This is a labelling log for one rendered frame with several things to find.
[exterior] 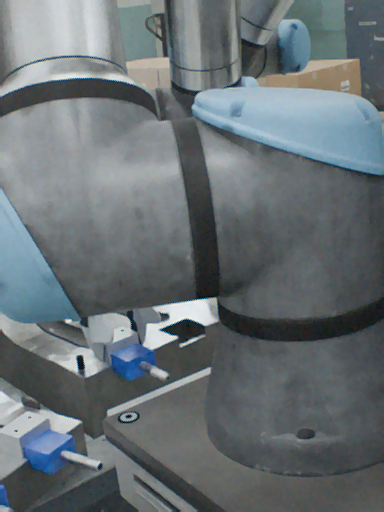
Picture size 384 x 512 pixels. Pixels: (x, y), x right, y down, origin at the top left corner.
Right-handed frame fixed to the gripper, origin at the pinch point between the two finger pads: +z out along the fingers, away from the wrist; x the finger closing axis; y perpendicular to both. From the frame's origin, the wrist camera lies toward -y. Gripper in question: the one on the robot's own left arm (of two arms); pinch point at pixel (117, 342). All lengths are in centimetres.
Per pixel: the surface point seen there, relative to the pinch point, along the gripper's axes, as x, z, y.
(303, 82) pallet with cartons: 355, 23, -306
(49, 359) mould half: -6.8, 2.0, -7.2
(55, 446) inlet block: -16.2, 3.8, 10.6
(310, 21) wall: 651, 1, -575
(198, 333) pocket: 13.4, 3.5, 0.0
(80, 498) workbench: -13.6, 13.0, 8.9
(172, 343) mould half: 7.2, 2.2, 2.1
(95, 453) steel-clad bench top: -8.6, 10.7, 5.1
